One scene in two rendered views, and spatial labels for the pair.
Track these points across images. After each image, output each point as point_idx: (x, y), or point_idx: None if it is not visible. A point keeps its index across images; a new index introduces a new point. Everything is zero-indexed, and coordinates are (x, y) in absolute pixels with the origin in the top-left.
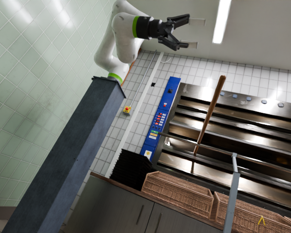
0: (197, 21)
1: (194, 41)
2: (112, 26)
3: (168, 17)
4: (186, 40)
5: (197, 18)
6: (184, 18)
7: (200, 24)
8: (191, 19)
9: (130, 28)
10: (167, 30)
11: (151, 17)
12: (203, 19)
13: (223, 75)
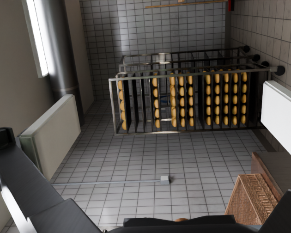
0: (61, 129)
1: (278, 85)
2: None
3: None
4: None
5: (47, 111)
6: (9, 164)
7: (71, 134)
8: (42, 129)
9: None
10: (286, 223)
11: None
12: (69, 98)
13: (179, 221)
